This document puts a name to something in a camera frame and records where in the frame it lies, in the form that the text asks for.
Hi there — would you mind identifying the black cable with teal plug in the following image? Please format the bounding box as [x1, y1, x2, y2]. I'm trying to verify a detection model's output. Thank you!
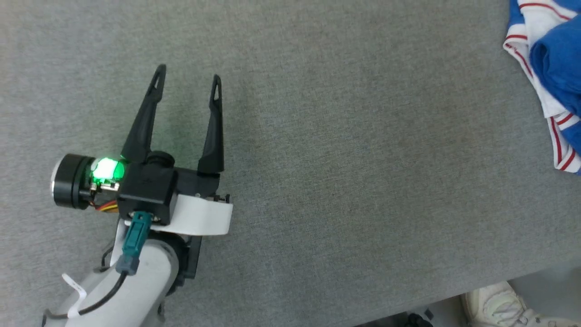
[42, 210, 152, 319]

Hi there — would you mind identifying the white sneaker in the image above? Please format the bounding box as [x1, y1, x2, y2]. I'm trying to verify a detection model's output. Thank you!
[460, 280, 581, 327]

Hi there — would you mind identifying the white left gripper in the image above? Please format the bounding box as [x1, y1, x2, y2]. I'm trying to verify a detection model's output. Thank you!
[50, 64, 234, 237]

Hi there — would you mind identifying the grey fabric sofa cushion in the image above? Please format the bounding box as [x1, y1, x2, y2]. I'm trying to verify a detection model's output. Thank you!
[0, 0, 581, 327]

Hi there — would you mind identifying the blue Lakers 23 jersey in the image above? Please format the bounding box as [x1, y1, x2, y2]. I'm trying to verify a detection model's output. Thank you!
[502, 0, 581, 176]

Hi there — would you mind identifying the small black floor object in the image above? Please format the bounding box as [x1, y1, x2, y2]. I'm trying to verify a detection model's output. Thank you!
[405, 310, 437, 327]

